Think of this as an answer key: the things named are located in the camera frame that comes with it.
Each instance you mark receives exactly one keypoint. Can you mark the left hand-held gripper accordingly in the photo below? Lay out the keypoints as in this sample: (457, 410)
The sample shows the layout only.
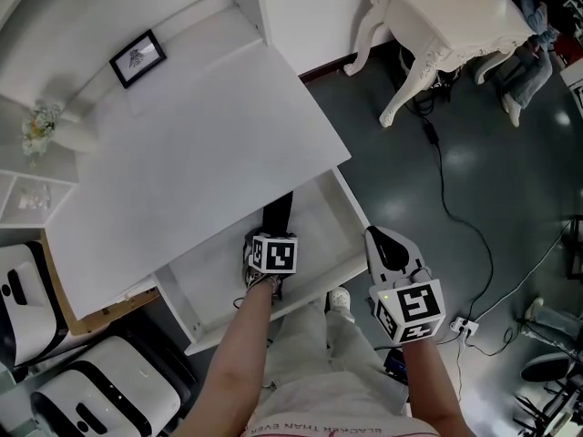
(280, 255)

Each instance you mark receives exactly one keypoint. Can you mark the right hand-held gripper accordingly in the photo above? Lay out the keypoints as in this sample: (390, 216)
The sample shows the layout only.
(416, 305)

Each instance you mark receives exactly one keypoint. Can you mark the white drawer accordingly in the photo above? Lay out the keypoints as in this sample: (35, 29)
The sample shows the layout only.
(319, 226)

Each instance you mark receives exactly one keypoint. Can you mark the person's right forearm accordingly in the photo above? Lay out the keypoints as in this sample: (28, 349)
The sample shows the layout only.
(430, 389)

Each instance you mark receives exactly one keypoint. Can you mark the person's left forearm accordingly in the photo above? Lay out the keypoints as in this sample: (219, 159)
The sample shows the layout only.
(230, 353)

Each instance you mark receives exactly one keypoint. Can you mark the white power strip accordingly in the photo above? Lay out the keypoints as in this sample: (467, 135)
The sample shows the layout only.
(463, 325)

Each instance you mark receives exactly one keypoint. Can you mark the small black and blue device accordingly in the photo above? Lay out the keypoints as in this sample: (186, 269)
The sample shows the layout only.
(395, 366)

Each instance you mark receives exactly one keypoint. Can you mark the person's white shoe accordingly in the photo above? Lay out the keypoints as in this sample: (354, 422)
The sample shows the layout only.
(340, 299)

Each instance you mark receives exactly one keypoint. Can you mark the person's light grey trousers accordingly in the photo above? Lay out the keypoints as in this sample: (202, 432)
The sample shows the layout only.
(319, 371)

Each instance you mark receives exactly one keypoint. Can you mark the white cabinet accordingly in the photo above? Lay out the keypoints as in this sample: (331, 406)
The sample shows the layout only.
(191, 162)

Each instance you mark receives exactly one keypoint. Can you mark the black office chair base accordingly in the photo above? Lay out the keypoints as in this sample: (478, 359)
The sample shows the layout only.
(551, 380)

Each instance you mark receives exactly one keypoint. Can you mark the white and black appliance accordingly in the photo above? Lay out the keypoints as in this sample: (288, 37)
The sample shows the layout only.
(114, 380)
(27, 298)

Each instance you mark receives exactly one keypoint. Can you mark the white open shelf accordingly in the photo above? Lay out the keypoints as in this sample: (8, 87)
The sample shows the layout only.
(32, 198)

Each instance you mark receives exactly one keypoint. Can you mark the white flower bouquet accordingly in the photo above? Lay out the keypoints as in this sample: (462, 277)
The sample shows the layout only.
(40, 125)

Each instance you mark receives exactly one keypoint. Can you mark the white ornate table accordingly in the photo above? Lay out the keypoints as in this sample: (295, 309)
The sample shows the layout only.
(437, 12)

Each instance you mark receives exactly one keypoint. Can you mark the black picture frame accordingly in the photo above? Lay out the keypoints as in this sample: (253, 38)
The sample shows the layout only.
(138, 57)

